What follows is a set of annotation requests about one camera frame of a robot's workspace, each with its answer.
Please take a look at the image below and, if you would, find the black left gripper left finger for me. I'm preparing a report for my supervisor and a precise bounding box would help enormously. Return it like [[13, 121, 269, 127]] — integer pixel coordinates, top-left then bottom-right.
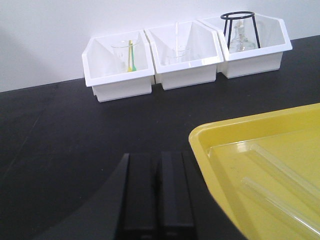
[[36, 153, 157, 240]]

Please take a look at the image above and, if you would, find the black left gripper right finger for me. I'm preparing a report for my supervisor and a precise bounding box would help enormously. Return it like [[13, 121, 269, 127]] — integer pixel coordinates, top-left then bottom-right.
[[157, 151, 245, 240]]

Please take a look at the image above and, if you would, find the tall clear glass tube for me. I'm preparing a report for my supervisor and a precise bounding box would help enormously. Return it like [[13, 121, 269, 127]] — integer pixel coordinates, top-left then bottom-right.
[[250, 144, 320, 202]]

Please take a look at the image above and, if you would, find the short clear glass tube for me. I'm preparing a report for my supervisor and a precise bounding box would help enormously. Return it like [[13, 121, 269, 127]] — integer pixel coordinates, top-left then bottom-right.
[[241, 177, 320, 240]]

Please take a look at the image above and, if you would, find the yellow plastic tray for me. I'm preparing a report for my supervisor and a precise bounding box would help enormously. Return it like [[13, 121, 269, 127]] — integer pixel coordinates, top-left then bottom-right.
[[188, 103, 320, 240]]

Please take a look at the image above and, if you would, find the yellow green plastic spatula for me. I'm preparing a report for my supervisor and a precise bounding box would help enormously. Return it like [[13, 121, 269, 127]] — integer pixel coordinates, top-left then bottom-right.
[[127, 40, 137, 72]]

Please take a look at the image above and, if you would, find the white storage bin left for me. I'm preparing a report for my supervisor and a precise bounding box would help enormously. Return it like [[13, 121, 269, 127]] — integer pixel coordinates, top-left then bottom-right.
[[82, 29, 155, 102]]

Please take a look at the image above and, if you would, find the white storage bin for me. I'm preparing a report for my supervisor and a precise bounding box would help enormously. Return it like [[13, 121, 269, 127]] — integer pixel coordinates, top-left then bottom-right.
[[201, 13, 293, 79], [82, 29, 155, 102], [144, 20, 224, 90]]

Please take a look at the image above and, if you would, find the clear beaker in middle bin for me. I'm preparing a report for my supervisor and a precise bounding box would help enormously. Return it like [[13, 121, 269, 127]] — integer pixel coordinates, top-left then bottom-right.
[[164, 45, 191, 65]]

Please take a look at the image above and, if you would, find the white storage bin middle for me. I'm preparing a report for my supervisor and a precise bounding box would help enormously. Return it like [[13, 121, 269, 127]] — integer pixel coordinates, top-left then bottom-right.
[[144, 20, 224, 90]]

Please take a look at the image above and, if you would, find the white storage bin right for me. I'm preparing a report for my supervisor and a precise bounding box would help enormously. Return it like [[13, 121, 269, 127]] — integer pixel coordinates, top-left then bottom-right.
[[201, 13, 293, 79]]

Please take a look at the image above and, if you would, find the clear glass flask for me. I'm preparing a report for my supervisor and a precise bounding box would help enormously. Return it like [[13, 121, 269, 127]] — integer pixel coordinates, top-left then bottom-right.
[[229, 20, 256, 53]]

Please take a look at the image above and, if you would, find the black wire tripod stand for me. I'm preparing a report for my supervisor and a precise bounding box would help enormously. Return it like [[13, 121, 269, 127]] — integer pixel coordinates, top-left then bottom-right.
[[220, 11, 261, 53]]

